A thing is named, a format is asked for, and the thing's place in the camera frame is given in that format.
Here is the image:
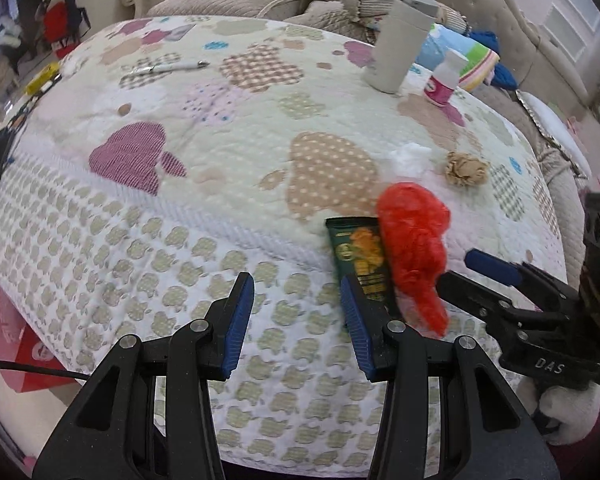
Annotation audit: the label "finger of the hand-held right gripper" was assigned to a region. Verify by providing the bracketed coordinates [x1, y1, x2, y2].
[463, 248, 531, 289]
[436, 270, 515, 328]

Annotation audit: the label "person's right hand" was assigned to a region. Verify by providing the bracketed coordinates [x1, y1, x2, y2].
[529, 381, 600, 444]

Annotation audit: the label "person's maroon clothing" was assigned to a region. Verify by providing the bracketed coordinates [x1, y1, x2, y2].
[547, 405, 600, 480]

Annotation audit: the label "red hanging items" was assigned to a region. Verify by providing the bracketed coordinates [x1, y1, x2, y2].
[37, 0, 92, 59]

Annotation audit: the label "beige tufted sofa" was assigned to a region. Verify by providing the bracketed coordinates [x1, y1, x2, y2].
[300, 0, 600, 281]

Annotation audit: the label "red and white bag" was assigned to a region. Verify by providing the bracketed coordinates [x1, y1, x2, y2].
[0, 259, 77, 393]

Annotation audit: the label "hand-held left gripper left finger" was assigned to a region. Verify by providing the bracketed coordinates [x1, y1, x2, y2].
[32, 272, 256, 480]

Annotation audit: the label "white thermos bottle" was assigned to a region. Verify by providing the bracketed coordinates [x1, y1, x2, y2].
[362, 0, 439, 95]

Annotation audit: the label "red plastic bag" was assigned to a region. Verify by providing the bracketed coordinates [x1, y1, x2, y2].
[376, 182, 452, 337]

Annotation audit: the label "yellow flat box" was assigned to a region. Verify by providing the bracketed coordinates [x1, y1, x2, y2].
[24, 61, 62, 96]

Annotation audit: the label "small white pink-label bottle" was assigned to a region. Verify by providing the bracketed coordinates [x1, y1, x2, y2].
[423, 49, 470, 108]

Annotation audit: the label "white cushion with trim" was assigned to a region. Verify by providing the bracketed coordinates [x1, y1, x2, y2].
[516, 89, 594, 179]

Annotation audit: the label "colourful printed pillow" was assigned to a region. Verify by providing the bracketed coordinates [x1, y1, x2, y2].
[414, 22, 501, 93]

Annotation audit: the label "white pen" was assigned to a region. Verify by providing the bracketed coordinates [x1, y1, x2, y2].
[121, 59, 211, 77]

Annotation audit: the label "green printed packet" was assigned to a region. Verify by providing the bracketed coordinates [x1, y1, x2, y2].
[324, 215, 407, 322]

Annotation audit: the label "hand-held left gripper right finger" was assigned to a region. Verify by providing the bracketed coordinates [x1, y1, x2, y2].
[340, 276, 561, 480]

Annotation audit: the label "black cable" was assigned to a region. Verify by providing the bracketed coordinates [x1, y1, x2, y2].
[0, 359, 92, 382]

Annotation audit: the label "blue knitted cloth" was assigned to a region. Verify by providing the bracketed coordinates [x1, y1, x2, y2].
[467, 29, 517, 92]

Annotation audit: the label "printed quilted table cover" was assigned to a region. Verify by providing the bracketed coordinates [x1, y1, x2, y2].
[0, 14, 572, 467]

